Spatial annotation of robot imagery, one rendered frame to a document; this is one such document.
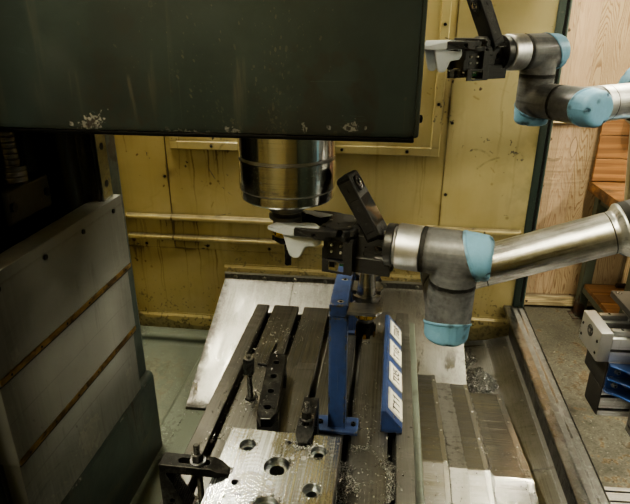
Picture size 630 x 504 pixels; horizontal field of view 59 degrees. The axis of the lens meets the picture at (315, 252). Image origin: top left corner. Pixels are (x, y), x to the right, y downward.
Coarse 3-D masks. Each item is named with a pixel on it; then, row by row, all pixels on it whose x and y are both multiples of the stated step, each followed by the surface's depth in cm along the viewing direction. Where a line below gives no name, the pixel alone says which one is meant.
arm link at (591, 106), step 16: (560, 96) 115; (576, 96) 111; (592, 96) 109; (608, 96) 110; (624, 96) 115; (560, 112) 115; (576, 112) 111; (592, 112) 110; (608, 112) 111; (624, 112) 116
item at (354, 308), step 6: (348, 306) 118; (354, 306) 118; (360, 306) 118; (366, 306) 118; (372, 306) 118; (378, 306) 118; (348, 312) 116; (354, 312) 116; (360, 312) 116; (366, 312) 116; (372, 312) 116; (378, 312) 116
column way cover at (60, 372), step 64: (0, 256) 92; (64, 256) 104; (128, 256) 130; (0, 320) 88; (64, 320) 105; (128, 320) 133; (0, 384) 88; (64, 384) 107; (128, 384) 136; (0, 448) 94; (64, 448) 110
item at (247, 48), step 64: (0, 0) 76; (64, 0) 75; (128, 0) 74; (192, 0) 73; (256, 0) 72; (320, 0) 71; (384, 0) 70; (0, 64) 80; (64, 64) 78; (128, 64) 77; (192, 64) 76; (256, 64) 75; (320, 64) 74; (384, 64) 73; (0, 128) 84; (64, 128) 82; (128, 128) 81; (192, 128) 80; (256, 128) 78; (320, 128) 77; (384, 128) 76
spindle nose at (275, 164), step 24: (240, 144) 88; (264, 144) 84; (288, 144) 83; (312, 144) 84; (240, 168) 90; (264, 168) 85; (288, 168) 85; (312, 168) 86; (264, 192) 87; (288, 192) 86; (312, 192) 87
